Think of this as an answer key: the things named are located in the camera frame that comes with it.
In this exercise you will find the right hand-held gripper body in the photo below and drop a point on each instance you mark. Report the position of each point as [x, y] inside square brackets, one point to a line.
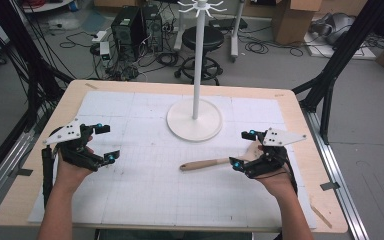
[270, 160]

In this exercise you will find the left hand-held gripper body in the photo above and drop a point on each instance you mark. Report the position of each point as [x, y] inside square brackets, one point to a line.
[75, 151]

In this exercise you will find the wooden spoon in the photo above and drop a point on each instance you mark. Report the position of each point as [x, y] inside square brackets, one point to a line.
[206, 164]

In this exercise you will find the person's right hand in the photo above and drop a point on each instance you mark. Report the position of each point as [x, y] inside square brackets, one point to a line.
[278, 185]

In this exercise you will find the grey tape piece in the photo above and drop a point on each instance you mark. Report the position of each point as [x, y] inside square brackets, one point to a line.
[330, 186]
[22, 172]

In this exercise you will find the white hook rack stand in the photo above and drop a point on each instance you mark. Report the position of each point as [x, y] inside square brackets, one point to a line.
[195, 121]

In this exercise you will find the white grid mat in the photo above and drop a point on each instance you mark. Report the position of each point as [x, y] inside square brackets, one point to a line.
[166, 193]

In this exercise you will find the wooden table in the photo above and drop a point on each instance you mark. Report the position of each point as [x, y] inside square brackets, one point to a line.
[23, 196]

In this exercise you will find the thin wooden strip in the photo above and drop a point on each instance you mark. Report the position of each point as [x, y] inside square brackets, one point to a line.
[320, 216]

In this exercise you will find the white box with green light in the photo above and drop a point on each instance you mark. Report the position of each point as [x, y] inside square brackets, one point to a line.
[104, 50]

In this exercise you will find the white power strip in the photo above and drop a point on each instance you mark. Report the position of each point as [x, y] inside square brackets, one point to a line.
[99, 36]

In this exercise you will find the person's lap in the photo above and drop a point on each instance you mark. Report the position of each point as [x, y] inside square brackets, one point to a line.
[173, 235]

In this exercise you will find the white desk leg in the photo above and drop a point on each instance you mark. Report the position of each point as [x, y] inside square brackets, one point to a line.
[179, 30]
[236, 33]

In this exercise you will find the large black computer tower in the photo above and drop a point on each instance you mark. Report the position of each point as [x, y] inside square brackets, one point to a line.
[126, 30]

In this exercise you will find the black round stool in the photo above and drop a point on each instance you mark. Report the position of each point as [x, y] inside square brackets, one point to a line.
[198, 38]

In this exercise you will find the black flat device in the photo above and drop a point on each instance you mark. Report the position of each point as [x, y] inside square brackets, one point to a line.
[228, 23]

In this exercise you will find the slim black computer tower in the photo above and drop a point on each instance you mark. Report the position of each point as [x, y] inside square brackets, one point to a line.
[153, 28]

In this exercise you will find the tall cardboard box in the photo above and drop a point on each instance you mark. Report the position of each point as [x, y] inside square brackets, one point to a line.
[293, 20]

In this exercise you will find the white floor board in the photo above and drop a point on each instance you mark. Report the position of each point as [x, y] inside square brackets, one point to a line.
[346, 51]

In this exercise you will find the round white table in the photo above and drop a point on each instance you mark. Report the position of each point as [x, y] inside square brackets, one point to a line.
[46, 5]

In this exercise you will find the grey bag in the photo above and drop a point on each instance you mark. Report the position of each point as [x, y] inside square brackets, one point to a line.
[333, 28]

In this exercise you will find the aluminium rail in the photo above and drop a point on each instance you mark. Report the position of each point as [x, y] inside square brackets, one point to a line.
[340, 173]
[3, 176]

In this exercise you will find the black metal frame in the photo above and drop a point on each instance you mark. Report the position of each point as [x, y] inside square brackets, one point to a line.
[16, 43]
[343, 50]

